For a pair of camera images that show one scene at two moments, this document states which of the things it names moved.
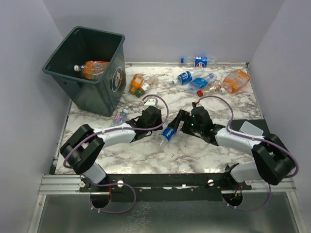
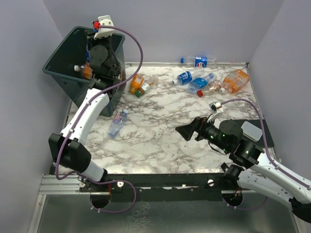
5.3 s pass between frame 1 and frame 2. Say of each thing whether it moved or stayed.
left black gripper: moved
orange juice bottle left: stayed
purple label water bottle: stayed
